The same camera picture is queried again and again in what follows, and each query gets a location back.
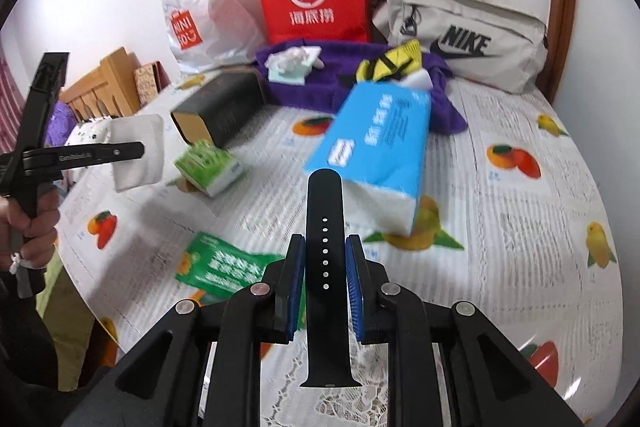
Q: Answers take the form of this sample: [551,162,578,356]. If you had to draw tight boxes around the blue tissue pack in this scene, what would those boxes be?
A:
[303,82,433,238]

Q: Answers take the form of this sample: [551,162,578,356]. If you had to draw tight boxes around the wooden chair back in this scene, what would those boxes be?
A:
[60,47,143,118]

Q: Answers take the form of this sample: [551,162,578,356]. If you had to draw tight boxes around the white black-dotted object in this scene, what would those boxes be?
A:
[65,117,113,148]

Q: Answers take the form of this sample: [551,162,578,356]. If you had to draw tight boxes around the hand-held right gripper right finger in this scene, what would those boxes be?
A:
[345,234,586,427]

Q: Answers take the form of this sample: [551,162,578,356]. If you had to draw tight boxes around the yellow pouch with black strap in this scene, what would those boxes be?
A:
[356,39,427,84]

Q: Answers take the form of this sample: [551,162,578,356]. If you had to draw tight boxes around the person's left hand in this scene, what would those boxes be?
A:
[0,194,60,270]

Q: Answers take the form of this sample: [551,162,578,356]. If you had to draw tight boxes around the person's left forearm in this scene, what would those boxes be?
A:
[0,272,101,427]

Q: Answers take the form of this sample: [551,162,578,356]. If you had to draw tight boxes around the grey waist bag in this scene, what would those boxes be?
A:
[371,0,549,95]

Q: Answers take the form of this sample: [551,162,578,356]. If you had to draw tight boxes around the green packet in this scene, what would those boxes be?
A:
[175,231,283,298]

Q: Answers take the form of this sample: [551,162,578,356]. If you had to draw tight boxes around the mint tissue pack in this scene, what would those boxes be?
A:
[264,46,325,85]

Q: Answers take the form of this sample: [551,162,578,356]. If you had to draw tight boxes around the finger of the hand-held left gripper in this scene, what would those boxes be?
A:
[0,141,146,178]
[20,52,70,152]

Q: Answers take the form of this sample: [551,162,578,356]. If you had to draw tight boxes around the black box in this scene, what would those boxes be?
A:
[170,68,266,148]

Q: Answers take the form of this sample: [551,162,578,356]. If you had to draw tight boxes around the white square pad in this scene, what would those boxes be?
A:
[109,114,165,192]

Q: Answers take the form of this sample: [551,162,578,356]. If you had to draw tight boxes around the black watch strap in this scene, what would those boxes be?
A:
[299,168,365,389]

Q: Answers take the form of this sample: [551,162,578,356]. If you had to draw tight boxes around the red striped cloth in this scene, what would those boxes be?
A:
[0,57,26,152]

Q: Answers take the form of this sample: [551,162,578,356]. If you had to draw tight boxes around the purple towel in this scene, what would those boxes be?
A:
[255,39,468,134]

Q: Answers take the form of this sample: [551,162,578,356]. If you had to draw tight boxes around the purple cloth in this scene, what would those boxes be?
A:
[45,102,76,148]

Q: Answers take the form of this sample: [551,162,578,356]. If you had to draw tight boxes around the green and white tissue pack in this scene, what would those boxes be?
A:
[174,139,245,198]

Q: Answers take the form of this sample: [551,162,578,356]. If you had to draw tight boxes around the brown patterned box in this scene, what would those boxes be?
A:
[134,62,176,108]

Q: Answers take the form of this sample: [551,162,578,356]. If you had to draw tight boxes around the yellow-green cloth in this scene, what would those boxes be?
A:
[37,257,96,368]

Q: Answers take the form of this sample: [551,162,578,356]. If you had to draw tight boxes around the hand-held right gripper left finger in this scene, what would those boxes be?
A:
[62,234,307,427]

